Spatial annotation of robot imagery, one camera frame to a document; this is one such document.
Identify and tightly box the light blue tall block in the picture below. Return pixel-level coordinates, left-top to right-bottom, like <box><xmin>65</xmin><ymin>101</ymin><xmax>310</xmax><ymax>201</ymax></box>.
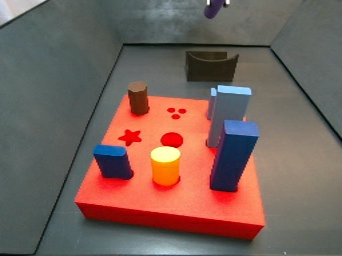
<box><xmin>207</xmin><ymin>85</ymin><xmax>252</xmax><ymax>148</ymax></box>

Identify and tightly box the dark blue short peg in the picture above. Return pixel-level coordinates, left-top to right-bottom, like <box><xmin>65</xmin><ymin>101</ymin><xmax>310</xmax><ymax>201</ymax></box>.
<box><xmin>93</xmin><ymin>144</ymin><xmax>133</xmax><ymax>180</ymax></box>

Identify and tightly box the red foam shape board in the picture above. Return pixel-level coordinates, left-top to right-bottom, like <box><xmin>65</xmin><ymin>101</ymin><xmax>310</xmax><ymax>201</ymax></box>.
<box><xmin>75</xmin><ymin>96</ymin><xmax>266</xmax><ymax>240</ymax></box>

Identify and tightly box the purple foam cylinder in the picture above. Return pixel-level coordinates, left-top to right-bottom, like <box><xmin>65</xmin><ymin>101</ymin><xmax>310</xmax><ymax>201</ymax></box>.
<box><xmin>204</xmin><ymin>0</ymin><xmax>226</xmax><ymax>19</ymax></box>

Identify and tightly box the small light blue peg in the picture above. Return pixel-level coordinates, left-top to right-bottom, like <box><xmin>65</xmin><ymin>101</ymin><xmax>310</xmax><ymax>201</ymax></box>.
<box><xmin>207</xmin><ymin>88</ymin><xmax>216</xmax><ymax>120</ymax></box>

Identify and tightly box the dark blue tall block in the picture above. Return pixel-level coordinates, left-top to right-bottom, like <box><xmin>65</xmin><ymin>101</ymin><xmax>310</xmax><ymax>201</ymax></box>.
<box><xmin>210</xmin><ymin>120</ymin><xmax>259</xmax><ymax>192</ymax></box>

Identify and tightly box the black curved cradle stand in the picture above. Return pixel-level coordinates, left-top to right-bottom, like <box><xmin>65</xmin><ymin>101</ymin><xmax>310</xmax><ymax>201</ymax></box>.
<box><xmin>186</xmin><ymin>51</ymin><xmax>239</xmax><ymax>82</ymax></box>

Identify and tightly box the brown hexagonal peg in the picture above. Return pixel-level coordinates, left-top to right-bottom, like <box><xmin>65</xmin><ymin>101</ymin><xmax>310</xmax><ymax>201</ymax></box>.
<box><xmin>128</xmin><ymin>81</ymin><xmax>149</xmax><ymax>116</ymax></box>

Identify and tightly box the yellow orange cylinder peg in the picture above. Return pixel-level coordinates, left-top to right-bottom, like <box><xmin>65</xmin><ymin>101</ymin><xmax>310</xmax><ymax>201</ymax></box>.
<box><xmin>149</xmin><ymin>146</ymin><xmax>180</xmax><ymax>186</ymax></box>

